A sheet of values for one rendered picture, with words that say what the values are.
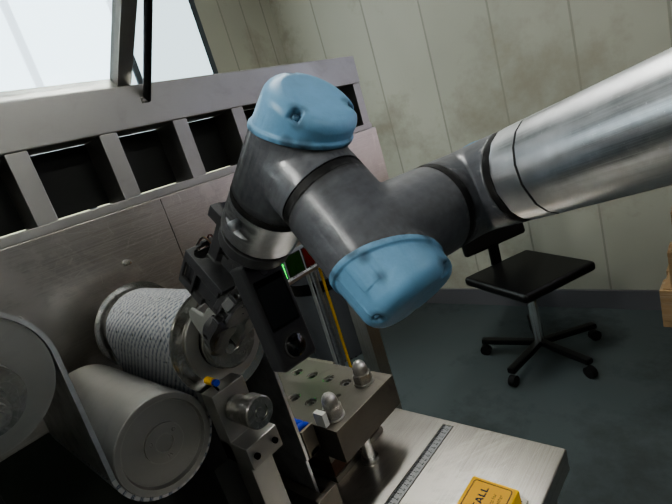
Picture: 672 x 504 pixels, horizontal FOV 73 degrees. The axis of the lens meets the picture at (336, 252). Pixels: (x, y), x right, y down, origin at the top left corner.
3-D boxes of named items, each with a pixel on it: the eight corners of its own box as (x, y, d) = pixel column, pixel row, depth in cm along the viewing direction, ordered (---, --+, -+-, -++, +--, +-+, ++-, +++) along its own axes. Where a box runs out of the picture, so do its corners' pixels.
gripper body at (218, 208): (229, 258, 55) (254, 186, 47) (274, 308, 53) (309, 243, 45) (174, 284, 50) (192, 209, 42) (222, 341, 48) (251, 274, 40)
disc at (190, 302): (169, 406, 55) (171, 283, 56) (167, 405, 55) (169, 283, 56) (267, 384, 66) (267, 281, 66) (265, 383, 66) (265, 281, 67)
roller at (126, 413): (138, 521, 52) (95, 434, 49) (67, 459, 69) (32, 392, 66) (223, 450, 60) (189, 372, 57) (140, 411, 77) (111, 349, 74)
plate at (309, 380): (347, 463, 72) (336, 431, 70) (211, 412, 99) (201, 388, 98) (400, 402, 83) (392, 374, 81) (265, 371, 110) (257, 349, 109)
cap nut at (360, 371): (365, 389, 79) (358, 367, 78) (350, 386, 82) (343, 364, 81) (377, 377, 82) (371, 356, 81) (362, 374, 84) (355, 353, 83)
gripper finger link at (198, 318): (193, 325, 58) (211, 281, 52) (222, 359, 57) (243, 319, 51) (173, 336, 56) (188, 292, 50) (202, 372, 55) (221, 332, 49)
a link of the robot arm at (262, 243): (327, 215, 42) (262, 247, 36) (310, 246, 45) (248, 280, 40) (274, 163, 44) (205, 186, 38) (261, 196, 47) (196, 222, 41)
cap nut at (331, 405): (335, 425, 72) (327, 401, 71) (319, 420, 75) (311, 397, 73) (349, 411, 74) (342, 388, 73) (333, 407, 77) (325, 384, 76)
